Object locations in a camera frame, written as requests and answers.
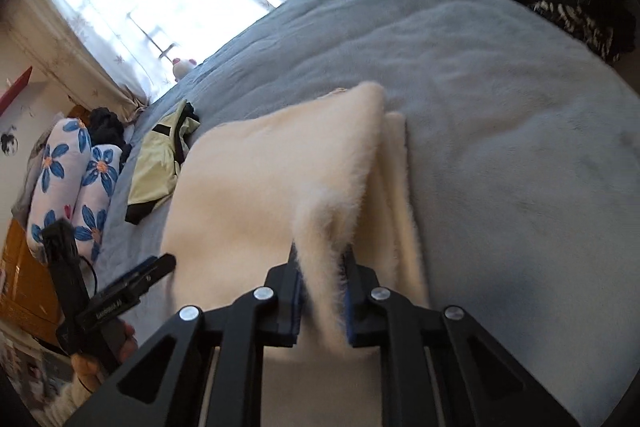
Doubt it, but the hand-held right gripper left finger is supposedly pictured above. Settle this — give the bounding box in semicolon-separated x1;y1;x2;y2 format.
62;244;306;427

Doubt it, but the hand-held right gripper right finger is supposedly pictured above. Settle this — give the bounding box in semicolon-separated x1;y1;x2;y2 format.
343;246;581;427

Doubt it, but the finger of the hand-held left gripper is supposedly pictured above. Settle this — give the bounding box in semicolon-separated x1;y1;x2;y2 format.
94;254;177;309

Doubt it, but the cream fleece garment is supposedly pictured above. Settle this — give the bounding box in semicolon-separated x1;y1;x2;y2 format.
160;80;431;427

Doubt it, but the dark clothes pile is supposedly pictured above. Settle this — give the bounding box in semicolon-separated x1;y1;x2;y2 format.
89;107;133;158

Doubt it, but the person's left hand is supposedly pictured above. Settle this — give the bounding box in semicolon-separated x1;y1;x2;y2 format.
70;323;139;394

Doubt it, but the wooden cabinet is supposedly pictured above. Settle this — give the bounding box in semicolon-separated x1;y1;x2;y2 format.
0;217;64;349

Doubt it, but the blue floral pillow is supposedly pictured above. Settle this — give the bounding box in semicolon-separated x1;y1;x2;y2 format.
71;144;124;264
26;118;94;254

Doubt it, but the yellow-green garment with black trim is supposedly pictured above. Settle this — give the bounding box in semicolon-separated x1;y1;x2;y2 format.
124;100;201;225

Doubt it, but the white and pink plush toy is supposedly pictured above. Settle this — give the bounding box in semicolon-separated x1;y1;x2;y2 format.
171;55;197;82

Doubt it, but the blue-grey plush blanket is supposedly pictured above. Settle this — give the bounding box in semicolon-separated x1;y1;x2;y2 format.
92;0;640;427

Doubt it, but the black and white patterned cloth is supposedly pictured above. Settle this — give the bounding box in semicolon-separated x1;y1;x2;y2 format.
487;0;624;66

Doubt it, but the red wall decoration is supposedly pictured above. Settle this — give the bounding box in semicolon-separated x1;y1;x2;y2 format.
0;66;34;108

